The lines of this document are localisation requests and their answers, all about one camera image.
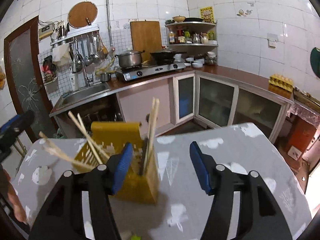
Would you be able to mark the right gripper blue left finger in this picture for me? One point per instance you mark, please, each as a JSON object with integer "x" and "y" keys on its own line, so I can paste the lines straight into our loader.
{"x": 119, "y": 165}

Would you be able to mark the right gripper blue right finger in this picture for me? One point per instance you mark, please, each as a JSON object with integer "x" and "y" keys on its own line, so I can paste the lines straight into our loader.
{"x": 204, "y": 167}

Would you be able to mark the kitchen counter cabinets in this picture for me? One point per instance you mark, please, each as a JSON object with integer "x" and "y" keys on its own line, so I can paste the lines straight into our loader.
{"x": 213, "y": 97}

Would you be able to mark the person's hand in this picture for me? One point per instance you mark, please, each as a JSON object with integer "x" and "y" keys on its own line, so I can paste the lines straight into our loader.
{"x": 9, "y": 193}

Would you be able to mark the yellow perforated utensil holder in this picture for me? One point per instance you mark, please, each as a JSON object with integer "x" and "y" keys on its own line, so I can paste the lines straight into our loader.
{"x": 134, "y": 177}

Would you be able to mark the steel sink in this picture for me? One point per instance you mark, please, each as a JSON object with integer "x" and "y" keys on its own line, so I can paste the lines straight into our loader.
{"x": 81, "y": 94}

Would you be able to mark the dark wooden door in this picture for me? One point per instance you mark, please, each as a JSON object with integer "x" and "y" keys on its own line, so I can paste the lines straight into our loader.
{"x": 24, "y": 78}

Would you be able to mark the white soap bottle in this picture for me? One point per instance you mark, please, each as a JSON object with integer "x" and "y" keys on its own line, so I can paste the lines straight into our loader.
{"x": 74, "y": 81}

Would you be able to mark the gas stove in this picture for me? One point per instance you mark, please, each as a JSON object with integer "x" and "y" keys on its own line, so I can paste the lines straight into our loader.
{"x": 133, "y": 73}

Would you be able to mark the steel cooking pot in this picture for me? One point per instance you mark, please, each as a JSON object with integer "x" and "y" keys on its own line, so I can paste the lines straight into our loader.
{"x": 130, "y": 58}

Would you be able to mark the hanging utensil rack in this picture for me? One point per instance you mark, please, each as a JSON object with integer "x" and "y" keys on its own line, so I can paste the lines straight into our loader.
{"x": 85, "y": 42}

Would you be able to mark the yellow egg tray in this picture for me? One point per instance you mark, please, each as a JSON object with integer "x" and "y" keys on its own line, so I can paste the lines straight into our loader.
{"x": 281, "y": 82}

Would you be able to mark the black wok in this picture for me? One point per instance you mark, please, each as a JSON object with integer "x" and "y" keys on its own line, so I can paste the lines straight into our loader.
{"x": 165, "y": 56}

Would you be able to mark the corner shelf with condiments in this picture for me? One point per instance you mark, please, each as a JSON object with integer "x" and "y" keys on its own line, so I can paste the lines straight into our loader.
{"x": 192, "y": 39}

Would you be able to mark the wooden cutting board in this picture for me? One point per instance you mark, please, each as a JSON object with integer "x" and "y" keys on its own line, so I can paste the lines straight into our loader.
{"x": 146, "y": 35}

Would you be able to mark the round woven lid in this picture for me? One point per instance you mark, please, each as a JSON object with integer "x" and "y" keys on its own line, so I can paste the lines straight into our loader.
{"x": 82, "y": 14}

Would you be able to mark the white wall switch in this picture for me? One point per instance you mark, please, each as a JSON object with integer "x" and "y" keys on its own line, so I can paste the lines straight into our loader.
{"x": 272, "y": 40}

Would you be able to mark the yellow wall poster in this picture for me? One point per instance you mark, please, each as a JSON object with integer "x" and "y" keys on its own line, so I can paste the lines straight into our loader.
{"x": 207, "y": 14}

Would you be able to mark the green round wall board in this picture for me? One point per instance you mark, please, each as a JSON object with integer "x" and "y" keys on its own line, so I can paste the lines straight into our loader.
{"x": 315, "y": 61}

